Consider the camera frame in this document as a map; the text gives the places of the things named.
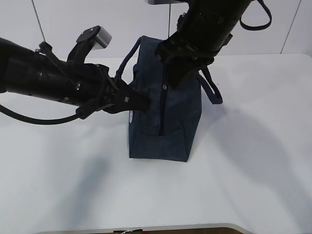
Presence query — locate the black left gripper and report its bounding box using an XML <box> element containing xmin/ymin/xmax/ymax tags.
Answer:
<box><xmin>36</xmin><ymin>41</ymin><xmax>151</xmax><ymax>115</ymax></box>

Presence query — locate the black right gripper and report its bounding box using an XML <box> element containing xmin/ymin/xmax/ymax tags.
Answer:
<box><xmin>156</xmin><ymin>0</ymin><xmax>251</xmax><ymax>88</ymax></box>

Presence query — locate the navy blue lunch bag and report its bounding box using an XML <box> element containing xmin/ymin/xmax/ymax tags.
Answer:
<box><xmin>116</xmin><ymin>36</ymin><xmax>223</xmax><ymax>162</ymax></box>

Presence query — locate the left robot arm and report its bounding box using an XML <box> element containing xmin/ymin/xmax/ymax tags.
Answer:
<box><xmin>0</xmin><ymin>25</ymin><xmax>151</xmax><ymax>115</ymax></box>

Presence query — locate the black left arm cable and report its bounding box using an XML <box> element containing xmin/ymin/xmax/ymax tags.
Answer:
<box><xmin>0</xmin><ymin>99</ymin><xmax>115</xmax><ymax>125</ymax></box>

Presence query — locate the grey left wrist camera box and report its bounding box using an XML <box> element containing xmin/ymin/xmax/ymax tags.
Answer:
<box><xmin>77</xmin><ymin>25</ymin><xmax>113</xmax><ymax>51</ymax></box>

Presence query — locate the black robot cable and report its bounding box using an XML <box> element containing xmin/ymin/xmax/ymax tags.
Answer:
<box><xmin>239</xmin><ymin>0</ymin><xmax>273</xmax><ymax>31</ymax></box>

